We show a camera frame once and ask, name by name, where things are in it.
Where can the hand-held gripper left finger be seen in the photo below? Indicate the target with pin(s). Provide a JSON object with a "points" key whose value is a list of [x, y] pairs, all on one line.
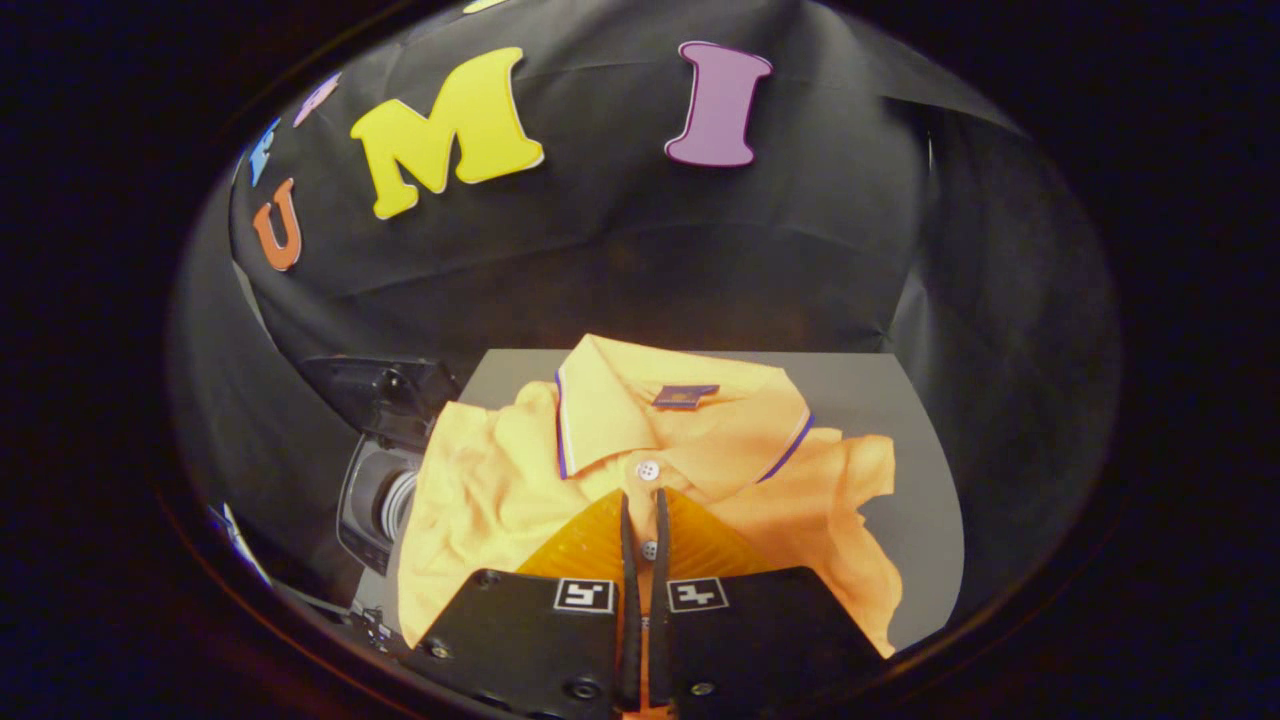
{"points": [[630, 620]]}

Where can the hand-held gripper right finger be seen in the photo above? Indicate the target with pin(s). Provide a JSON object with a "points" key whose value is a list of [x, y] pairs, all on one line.
{"points": [[660, 630]]}

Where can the grey cabinet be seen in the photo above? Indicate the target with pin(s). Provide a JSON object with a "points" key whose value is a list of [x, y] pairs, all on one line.
{"points": [[900, 400]]}

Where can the orange polo shirt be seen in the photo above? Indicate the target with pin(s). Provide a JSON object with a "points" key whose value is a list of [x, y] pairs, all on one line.
{"points": [[500, 480]]}

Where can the black backdrop cloth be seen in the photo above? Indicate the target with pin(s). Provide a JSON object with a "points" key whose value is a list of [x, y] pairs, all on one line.
{"points": [[600, 250]]}

